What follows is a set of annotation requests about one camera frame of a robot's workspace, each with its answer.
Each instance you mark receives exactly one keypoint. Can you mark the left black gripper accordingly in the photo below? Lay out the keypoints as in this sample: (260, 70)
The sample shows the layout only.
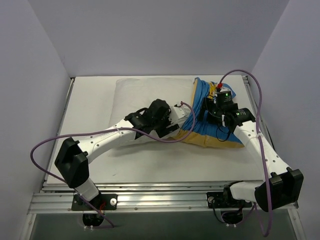
(167, 129)

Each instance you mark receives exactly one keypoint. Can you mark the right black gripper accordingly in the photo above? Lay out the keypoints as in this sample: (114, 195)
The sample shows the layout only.
(206, 113)

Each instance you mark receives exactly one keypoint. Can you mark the blue Pikachu pillowcase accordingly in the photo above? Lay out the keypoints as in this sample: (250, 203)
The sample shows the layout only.
(205, 134)

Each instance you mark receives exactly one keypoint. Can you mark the white pillow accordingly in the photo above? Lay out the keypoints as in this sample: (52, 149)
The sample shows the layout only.
(132, 94)

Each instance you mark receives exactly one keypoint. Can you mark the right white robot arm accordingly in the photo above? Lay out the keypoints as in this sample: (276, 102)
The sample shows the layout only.
(282, 185)

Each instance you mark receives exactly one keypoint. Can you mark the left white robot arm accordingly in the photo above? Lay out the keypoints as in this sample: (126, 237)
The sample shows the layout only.
(74, 156)

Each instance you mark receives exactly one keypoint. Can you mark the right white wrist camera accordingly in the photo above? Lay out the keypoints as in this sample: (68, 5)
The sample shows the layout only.
(222, 87)

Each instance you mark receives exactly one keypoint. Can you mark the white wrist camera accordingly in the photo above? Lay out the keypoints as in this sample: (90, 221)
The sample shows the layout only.
(222, 87)
(179, 114)

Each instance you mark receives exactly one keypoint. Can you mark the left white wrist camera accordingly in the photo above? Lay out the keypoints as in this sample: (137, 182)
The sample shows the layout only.
(179, 114)

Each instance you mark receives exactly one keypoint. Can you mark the aluminium frame rail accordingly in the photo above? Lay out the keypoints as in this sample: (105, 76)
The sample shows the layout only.
(153, 173)

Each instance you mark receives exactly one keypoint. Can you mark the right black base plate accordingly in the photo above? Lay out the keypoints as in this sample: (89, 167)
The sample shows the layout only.
(217, 200)

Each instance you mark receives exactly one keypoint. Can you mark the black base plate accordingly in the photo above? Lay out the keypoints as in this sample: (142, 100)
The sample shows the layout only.
(101, 202)
(217, 200)

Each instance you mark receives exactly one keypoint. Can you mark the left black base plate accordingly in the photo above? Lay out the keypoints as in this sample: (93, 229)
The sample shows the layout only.
(101, 202)

